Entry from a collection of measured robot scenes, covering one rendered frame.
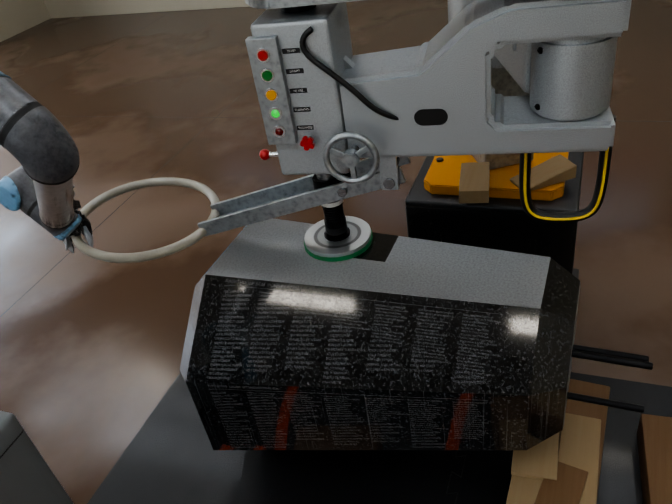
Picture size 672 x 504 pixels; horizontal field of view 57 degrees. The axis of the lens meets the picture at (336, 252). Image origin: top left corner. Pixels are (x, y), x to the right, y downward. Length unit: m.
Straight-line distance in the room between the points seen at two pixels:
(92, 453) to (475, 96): 2.01
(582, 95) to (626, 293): 1.61
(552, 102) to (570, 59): 0.11
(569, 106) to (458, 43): 0.31
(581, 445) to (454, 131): 1.07
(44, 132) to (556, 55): 1.12
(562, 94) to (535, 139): 0.12
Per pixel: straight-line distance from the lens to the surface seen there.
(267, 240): 2.06
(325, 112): 1.65
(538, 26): 1.54
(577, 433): 2.18
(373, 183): 1.77
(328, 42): 1.58
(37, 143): 1.40
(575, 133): 1.64
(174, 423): 2.71
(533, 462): 2.07
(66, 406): 3.03
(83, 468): 2.76
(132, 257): 1.99
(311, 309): 1.82
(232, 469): 2.48
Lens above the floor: 1.94
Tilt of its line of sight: 35 degrees down
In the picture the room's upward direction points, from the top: 10 degrees counter-clockwise
